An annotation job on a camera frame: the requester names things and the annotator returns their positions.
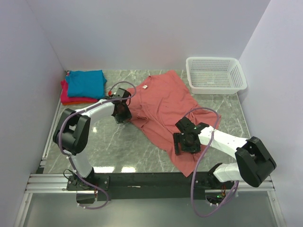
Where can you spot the salmon pink t shirt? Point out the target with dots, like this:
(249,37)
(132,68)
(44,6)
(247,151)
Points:
(158,103)

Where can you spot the white plastic basket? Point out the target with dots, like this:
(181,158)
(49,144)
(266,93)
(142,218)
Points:
(215,75)

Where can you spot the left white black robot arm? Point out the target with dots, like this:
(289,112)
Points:
(74,126)

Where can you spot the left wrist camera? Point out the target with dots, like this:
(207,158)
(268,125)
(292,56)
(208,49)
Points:
(120,94)

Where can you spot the black base beam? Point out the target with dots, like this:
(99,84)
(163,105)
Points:
(148,185)

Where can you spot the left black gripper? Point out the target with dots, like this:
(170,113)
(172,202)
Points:
(127,115)

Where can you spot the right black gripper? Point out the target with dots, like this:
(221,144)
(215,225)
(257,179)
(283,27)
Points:
(178,137)

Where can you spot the aluminium rail frame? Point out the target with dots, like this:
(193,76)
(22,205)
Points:
(57,183)

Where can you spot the folded blue t shirt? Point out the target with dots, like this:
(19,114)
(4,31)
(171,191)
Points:
(90,84)

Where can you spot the folded orange t shirt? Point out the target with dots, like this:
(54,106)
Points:
(76,103)

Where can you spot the folded magenta t shirt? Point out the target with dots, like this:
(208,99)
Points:
(64,97)

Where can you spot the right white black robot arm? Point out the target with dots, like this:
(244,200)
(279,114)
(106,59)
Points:
(253,161)

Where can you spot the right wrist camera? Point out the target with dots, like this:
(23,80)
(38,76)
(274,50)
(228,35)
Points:
(184,125)

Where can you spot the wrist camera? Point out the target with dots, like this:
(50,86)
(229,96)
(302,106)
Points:
(120,94)
(184,125)

